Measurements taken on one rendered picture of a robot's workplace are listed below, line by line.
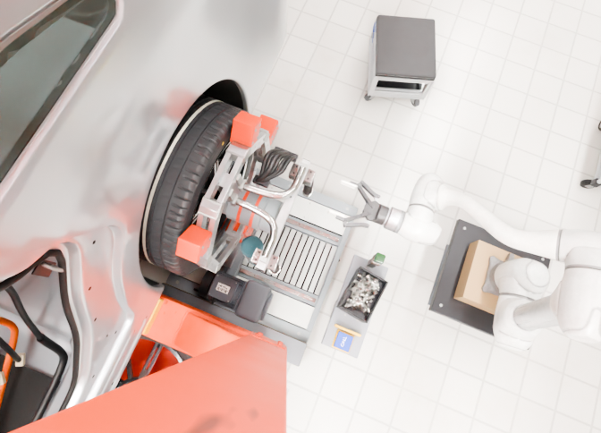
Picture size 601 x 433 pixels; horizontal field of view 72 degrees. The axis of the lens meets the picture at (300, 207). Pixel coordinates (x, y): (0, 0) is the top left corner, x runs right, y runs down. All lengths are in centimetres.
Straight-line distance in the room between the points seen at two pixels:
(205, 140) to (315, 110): 145
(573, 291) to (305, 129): 175
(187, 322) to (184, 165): 67
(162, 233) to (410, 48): 180
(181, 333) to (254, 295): 41
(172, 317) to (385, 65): 173
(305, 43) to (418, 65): 81
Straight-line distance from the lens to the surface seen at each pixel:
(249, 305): 196
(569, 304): 141
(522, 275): 197
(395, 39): 262
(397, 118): 275
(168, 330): 174
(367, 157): 259
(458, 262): 225
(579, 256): 145
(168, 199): 131
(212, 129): 136
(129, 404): 38
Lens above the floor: 236
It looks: 75 degrees down
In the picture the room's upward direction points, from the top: 7 degrees clockwise
